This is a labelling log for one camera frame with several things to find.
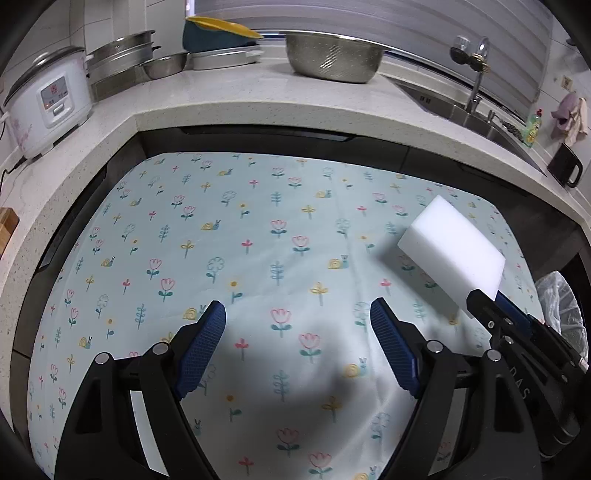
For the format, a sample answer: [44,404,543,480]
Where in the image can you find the white melamine sponge block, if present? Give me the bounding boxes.
[398,196,506,312]

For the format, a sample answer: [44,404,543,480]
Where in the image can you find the trash bin with plastic liner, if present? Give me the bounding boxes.
[535,271,589,361]

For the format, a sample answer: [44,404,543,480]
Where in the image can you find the chrome kitchen faucet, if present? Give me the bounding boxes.
[450,35,490,114]

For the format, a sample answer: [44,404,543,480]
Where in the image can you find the floral light blue tablecloth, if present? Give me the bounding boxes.
[27,153,542,479]

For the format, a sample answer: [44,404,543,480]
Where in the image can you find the black electric kettle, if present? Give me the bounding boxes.
[548,144,583,188]

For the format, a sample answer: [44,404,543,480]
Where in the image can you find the green dish soap bottle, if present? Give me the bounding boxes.
[522,108,543,148]

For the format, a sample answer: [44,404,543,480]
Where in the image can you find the stainless steel sink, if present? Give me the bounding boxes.
[391,79,545,175]

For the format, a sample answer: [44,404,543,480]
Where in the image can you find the dark sink scrubber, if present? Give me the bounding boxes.
[501,120,522,138]

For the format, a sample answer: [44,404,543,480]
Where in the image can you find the hanging purple beige cloths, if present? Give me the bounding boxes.
[551,92,588,147]

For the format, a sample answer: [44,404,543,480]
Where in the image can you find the wooden cutting board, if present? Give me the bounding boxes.
[0,207,19,255]

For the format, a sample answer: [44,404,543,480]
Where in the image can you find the grey striped window blind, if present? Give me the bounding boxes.
[186,0,554,116]

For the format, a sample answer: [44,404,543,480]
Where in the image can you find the small steel bowl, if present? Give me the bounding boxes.
[140,52,187,80]

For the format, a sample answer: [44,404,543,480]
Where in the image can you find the stacked steel steamer pots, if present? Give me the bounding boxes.
[85,30,158,102]

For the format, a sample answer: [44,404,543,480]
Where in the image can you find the white rice cooker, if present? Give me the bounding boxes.
[1,46,93,159]

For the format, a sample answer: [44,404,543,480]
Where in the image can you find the large steel colander bowl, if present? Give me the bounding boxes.
[283,31,386,84]

